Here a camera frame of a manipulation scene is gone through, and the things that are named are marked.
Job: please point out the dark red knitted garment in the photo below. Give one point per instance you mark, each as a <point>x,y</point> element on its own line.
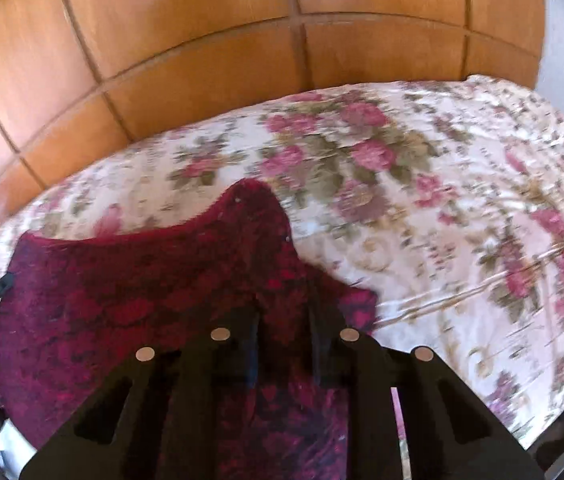
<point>136,290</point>

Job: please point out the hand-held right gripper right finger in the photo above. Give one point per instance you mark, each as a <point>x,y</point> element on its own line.
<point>323,355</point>

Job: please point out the floral bedspread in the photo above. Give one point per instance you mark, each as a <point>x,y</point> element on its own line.
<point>437,220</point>

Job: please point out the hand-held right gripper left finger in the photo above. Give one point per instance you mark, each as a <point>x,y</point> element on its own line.
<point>249,350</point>

